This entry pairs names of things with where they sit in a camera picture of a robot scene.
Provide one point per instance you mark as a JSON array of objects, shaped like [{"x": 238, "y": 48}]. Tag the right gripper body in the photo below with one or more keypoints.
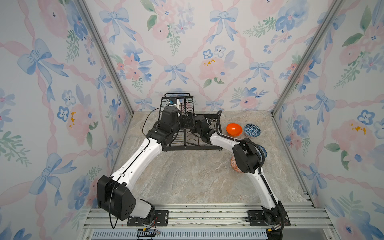
[{"x": 199, "y": 133}]

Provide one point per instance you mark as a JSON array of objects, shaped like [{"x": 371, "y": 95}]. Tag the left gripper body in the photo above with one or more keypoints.
[{"x": 184, "y": 123}]

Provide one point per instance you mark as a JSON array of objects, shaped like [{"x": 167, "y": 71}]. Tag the black wire dish rack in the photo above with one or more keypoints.
[{"x": 185, "y": 139}]

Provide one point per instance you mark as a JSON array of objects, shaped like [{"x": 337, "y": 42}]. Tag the red geometric pattern bowl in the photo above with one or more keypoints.
[{"x": 234, "y": 165}]

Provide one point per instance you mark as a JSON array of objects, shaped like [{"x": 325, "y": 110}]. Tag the blue floral bowl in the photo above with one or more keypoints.
[{"x": 264, "y": 151}]

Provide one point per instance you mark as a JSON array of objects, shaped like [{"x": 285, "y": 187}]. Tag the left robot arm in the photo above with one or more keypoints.
[{"x": 114, "y": 192}]

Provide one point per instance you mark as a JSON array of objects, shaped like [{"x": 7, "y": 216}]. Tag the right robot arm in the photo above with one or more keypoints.
[{"x": 250, "y": 159}]

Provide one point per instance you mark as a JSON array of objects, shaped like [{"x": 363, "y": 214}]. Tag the orange plastic bowl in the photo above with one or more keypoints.
[{"x": 234, "y": 130}]

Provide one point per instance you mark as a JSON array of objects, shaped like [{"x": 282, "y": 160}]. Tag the blue triangle pattern bowl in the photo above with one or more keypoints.
[{"x": 252, "y": 131}]

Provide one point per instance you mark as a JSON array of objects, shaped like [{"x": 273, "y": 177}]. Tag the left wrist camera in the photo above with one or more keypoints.
[{"x": 175, "y": 102}]

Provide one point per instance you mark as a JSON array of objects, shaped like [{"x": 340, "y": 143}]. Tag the left aluminium corner post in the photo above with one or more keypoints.
[{"x": 95, "y": 34}]

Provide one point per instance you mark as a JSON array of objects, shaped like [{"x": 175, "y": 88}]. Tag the aluminium corner post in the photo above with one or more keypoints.
[
  {"x": 321, "y": 31},
  {"x": 95, "y": 34}
]

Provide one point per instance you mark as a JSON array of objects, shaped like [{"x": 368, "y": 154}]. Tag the aluminium mounting rail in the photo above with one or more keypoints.
[{"x": 215, "y": 222}]

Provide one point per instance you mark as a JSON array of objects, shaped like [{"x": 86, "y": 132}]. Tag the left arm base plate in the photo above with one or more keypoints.
[{"x": 157, "y": 218}]

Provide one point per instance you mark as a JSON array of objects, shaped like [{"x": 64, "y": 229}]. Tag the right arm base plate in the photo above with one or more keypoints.
[{"x": 259, "y": 218}]

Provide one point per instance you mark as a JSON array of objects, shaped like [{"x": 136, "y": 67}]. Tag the right aluminium corner post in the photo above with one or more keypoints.
[{"x": 321, "y": 31}]

